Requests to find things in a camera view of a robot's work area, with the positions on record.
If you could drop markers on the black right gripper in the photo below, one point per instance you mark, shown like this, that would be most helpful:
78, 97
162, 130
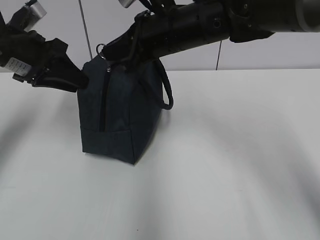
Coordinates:
127, 49

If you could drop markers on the dark blue lunch bag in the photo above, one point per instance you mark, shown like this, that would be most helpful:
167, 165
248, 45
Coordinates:
119, 111

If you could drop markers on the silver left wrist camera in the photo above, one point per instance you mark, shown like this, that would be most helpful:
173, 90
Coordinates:
27, 16

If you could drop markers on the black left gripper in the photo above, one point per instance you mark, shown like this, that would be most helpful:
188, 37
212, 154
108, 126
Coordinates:
43, 63

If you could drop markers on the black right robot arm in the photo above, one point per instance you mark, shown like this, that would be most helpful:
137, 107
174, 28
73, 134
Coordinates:
167, 28

